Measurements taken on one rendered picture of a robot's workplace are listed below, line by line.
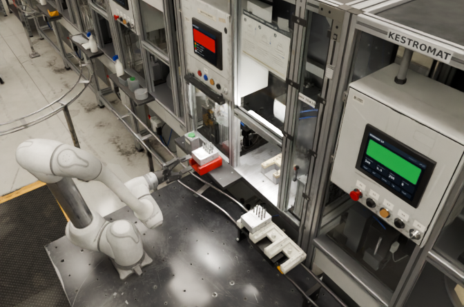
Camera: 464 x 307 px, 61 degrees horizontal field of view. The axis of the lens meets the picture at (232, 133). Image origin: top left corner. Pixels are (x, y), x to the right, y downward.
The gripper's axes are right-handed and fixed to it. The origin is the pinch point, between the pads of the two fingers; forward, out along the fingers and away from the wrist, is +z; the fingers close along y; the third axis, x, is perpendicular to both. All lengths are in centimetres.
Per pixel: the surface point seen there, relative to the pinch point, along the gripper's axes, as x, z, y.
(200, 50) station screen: 12, 20, 59
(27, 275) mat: 64, -100, -98
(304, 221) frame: -69, 25, -2
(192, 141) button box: 12.0, 11.7, 2.6
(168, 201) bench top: 8.2, -11.2, -30.8
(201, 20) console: 13, 23, 75
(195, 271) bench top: -43, -24, -31
